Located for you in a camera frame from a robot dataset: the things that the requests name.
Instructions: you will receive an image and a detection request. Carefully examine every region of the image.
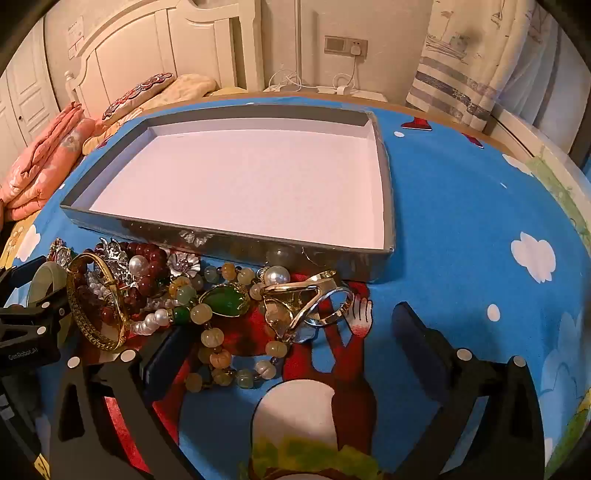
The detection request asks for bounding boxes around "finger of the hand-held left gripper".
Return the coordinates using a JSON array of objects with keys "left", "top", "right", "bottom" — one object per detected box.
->
[
  {"left": 0, "top": 288, "right": 71, "bottom": 326},
  {"left": 0, "top": 258, "right": 48, "bottom": 308}
]

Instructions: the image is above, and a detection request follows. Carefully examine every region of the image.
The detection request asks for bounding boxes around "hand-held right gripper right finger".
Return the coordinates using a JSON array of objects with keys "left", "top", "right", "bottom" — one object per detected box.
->
[{"left": 392, "top": 301, "right": 546, "bottom": 480}]

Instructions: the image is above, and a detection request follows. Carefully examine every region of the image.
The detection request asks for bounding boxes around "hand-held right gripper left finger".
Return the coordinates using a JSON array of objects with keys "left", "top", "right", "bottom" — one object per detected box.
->
[{"left": 48, "top": 324, "right": 205, "bottom": 480}]

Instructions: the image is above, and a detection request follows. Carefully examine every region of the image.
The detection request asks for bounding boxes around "pale green jade bangle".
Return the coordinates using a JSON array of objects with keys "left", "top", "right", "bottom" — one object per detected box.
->
[{"left": 27, "top": 261, "right": 70, "bottom": 308}]

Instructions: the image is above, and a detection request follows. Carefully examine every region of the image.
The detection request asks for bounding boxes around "white pearl necklace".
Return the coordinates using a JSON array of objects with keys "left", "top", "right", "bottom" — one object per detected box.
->
[{"left": 88, "top": 256, "right": 174, "bottom": 337}]

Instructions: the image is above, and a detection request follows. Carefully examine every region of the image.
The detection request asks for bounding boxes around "green yellow bead bracelet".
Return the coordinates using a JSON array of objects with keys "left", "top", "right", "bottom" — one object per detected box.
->
[{"left": 166, "top": 262, "right": 291, "bottom": 392}]

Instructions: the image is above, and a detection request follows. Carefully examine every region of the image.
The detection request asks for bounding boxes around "gold mesh bangle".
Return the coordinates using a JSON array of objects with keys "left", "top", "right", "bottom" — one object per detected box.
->
[{"left": 66, "top": 251, "right": 132, "bottom": 352}]

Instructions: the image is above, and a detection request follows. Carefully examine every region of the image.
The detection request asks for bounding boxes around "silver bangle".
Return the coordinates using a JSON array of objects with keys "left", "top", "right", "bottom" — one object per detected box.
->
[{"left": 291, "top": 284, "right": 356, "bottom": 344}]

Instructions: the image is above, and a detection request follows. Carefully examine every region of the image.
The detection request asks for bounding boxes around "dark red bead bracelet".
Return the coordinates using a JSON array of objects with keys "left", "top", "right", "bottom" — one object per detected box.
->
[{"left": 69, "top": 242, "right": 169, "bottom": 324}]

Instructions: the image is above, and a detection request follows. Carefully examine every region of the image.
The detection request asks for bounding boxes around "silver chain jewellery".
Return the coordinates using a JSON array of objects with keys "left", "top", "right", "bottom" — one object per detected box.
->
[{"left": 90, "top": 237, "right": 139, "bottom": 283}]

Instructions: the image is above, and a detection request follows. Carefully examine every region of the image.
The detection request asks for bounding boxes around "grey cardboard tray box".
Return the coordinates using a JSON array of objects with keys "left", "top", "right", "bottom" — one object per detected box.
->
[{"left": 60, "top": 110, "right": 397, "bottom": 282}]

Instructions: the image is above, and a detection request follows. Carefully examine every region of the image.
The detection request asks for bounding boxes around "yellow bedsheet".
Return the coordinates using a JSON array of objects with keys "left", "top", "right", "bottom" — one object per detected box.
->
[{"left": 0, "top": 215, "right": 51, "bottom": 271}]

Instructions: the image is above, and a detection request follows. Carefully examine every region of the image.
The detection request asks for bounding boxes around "silver brooch with red stones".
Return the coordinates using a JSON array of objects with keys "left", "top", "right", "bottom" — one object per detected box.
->
[{"left": 48, "top": 237, "right": 75, "bottom": 269}]

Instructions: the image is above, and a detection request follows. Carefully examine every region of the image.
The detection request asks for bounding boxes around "silver flower brooch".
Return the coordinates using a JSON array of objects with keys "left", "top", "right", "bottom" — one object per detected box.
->
[{"left": 167, "top": 251, "right": 202, "bottom": 280}]

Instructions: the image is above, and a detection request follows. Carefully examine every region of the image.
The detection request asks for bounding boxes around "folded orange blanket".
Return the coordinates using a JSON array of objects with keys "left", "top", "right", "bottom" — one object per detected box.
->
[{"left": 0, "top": 102, "right": 98, "bottom": 222}]

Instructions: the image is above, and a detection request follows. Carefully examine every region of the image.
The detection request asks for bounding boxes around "large pearl earring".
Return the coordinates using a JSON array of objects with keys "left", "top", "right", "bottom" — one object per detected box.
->
[{"left": 259, "top": 264, "right": 293, "bottom": 288}]

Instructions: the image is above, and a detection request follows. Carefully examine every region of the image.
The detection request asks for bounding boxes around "blue cartoon printed blanket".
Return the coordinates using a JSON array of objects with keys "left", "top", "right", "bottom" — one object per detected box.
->
[{"left": 0, "top": 90, "right": 591, "bottom": 480}]

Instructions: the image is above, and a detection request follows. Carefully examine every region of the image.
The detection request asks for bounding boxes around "white wardrobe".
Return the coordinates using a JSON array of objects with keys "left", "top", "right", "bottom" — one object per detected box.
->
[{"left": 0, "top": 28, "right": 70, "bottom": 172}]

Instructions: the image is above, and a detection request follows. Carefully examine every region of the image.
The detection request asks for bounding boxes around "embroidered pillow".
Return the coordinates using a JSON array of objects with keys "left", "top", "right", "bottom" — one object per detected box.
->
[{"left": 102, "top": 73, "right": 178, "bottom": 121}]

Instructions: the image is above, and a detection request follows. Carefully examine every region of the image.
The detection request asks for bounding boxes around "cream quilted pillow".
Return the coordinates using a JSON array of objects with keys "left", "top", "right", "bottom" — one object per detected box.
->
[{"left": 139, "top": 74, "right": 221, "bottom": 112}]

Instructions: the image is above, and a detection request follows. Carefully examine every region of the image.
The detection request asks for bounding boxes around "white wooden headboard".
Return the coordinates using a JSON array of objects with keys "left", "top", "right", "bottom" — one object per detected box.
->
[{"left": 65, "top": 0, "right": 264, "bottom": 121}]

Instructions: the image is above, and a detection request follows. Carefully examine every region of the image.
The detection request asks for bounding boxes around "printed striped curtain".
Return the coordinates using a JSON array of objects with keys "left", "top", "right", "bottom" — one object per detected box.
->
[{"left": 405, "top": 0, "right": 555, "bottom": 134}]

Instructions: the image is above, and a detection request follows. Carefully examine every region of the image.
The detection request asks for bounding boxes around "gold and silver ring ornament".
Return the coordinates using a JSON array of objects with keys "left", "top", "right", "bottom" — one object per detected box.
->
[{"left": 261, "top": 271, "right": 343, "bottom": 343}]

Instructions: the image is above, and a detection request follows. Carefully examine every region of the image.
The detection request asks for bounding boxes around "white charging cable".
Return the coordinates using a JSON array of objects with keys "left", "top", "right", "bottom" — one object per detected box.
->
[{"left": 270, "top": 55, "right": 359, "bottom": 94}]

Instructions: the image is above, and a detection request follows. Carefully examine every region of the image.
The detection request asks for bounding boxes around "wall socket panel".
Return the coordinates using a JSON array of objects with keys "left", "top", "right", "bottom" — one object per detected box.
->
[{"left": 323, "top": 35, "right": 369, "bottom": 58}]

